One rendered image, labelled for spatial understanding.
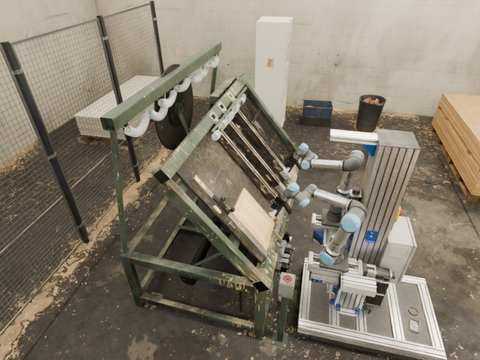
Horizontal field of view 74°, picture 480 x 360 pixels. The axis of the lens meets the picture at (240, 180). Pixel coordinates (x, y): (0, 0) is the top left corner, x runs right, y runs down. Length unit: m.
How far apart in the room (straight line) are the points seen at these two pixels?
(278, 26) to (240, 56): 1.95
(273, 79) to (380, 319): 4.52
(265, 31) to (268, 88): 1.02
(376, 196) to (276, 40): 4.28
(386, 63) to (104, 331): 6.96
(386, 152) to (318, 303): 1.78
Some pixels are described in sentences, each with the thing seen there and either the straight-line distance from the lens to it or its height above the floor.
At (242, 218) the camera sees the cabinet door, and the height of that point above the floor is 1.18.
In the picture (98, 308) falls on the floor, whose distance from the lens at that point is 3.94.
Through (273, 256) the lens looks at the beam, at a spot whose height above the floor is 0.86.
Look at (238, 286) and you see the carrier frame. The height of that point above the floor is 0.76.
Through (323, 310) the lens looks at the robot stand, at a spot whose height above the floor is 0.21.
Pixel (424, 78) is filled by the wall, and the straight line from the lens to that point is 8.09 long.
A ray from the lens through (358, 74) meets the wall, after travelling 7.84.
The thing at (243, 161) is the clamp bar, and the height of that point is 1.41.
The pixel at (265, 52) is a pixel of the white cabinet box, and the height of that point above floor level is 1.54.
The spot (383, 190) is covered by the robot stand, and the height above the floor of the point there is 1.68.
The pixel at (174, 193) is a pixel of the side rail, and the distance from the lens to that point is 2.33.
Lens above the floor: 3.07
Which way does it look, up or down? 36 degrees down
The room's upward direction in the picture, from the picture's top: 1 degrees counter-clockwise
